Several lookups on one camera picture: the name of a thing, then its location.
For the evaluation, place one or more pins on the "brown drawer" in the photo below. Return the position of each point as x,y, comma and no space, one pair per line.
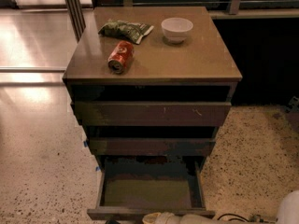
130,190
151,113
151,146

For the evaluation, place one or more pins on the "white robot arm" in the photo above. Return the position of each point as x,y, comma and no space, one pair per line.
288,213

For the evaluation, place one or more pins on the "brown drawer cabinet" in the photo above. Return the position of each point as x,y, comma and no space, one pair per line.
199,69

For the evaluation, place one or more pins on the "red soda can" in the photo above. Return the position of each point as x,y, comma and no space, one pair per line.
120,57

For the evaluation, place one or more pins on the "green chip bag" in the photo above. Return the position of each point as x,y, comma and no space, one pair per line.
132,31

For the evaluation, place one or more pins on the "white bowl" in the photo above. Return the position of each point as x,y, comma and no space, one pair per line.
176,30

